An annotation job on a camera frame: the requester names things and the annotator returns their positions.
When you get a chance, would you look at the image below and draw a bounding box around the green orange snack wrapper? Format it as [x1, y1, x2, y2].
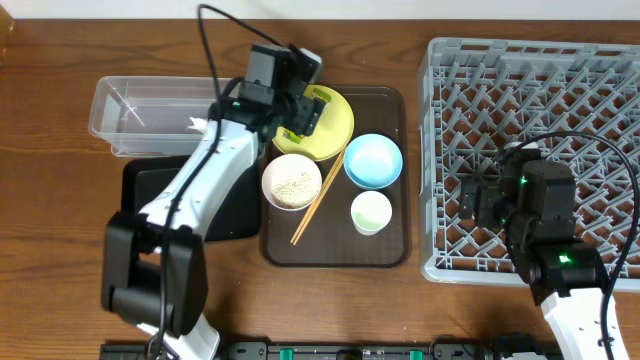
[281, 85, 331, 143]

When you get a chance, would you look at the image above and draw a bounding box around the white bowl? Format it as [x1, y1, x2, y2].
[261, 154, 323, 211]

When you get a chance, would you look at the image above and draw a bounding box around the pile of rice grains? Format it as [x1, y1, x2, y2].
[272, 172, 318, 209]

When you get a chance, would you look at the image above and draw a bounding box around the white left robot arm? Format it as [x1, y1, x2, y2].
[101, 44, 326, 359]

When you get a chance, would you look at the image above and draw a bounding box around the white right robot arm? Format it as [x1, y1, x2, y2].
[459, 148, 628, 359]

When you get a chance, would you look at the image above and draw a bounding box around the grey dishwasher rack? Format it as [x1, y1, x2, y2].
[417, 38, 639, 292]

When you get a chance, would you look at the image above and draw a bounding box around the clear plastic waste bin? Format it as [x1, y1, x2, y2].
[89, 76, 215, 158]

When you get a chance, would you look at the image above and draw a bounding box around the black waste tray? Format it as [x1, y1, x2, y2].
[121, 155, 261, 242]

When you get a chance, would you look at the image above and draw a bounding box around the yellow plate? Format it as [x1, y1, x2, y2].
[273, 85, 354, 162]

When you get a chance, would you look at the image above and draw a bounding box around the light blue bowl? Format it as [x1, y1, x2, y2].
[343, 133, 404, 190]

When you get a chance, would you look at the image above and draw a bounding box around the white cup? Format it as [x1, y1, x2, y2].
[350, 191, 393, 236]

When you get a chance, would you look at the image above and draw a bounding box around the dark brown serving tray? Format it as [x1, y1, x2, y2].
[259, 85, 411, 268]

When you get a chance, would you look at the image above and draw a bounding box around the wooden chopstick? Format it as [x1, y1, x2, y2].
[289, 149, 345, 245]
[292, 152, 347, 247]

